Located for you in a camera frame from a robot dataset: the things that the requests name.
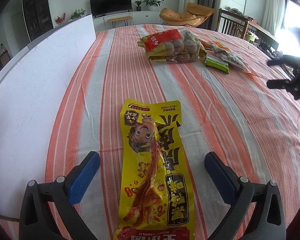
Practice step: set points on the wooden side table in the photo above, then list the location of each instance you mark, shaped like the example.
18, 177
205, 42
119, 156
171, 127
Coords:
257, 34

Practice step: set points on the green snack packet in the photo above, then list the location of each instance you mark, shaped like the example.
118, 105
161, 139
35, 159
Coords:
217, 63

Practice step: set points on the white tv cabinet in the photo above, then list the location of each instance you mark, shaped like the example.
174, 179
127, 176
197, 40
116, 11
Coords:
139, 17

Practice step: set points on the striped orange grey tablecloth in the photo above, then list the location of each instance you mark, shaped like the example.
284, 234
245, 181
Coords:
255, 129

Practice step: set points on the red flower vase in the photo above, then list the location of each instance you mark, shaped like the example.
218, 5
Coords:
59, 20

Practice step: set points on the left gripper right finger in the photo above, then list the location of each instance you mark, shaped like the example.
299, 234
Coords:
267, 221

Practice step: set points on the green plant white vase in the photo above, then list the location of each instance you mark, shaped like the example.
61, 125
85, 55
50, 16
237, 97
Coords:
77, 14

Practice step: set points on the wooden bench stool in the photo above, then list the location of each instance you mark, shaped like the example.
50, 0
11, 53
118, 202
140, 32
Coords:
126, 20

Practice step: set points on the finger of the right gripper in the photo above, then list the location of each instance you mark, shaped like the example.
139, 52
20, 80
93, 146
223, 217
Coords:
282, 60
279, 84

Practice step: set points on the orange lounge chair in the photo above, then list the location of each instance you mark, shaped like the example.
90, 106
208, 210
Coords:
194, 15

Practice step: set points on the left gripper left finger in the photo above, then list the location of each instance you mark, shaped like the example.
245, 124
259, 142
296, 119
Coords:
36, 219

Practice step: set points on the green potted plant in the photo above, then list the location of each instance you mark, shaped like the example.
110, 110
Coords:
152, 4

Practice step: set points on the orange clear snack bag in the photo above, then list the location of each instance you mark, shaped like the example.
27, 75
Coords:
229, 56

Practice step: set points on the yellow spicy strip packet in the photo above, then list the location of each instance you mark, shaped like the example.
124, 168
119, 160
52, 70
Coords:
156, 199

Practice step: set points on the dark wooden chair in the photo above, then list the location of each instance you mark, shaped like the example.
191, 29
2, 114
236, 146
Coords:
232, 24

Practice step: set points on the black display shelf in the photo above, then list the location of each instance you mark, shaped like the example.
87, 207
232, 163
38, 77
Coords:
37, 17

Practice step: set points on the black television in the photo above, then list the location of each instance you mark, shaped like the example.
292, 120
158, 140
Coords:
102, 7

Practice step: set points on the red gold walnut bag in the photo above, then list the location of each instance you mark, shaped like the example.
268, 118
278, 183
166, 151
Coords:
175, 45

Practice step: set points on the small dark potted plant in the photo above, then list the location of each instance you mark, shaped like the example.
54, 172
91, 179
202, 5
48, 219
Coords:
138, 5

